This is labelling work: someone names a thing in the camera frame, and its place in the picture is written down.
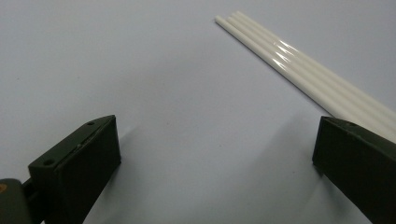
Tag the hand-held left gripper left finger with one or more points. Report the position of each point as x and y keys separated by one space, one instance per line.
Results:
x=77 y=168

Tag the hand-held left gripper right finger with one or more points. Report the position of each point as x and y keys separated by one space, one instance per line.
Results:
x=361 y=168

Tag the white chopstick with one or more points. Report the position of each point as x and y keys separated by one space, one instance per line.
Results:
x=311 y=62
x=311 y=94
x=311 y=83
x=311 y=73

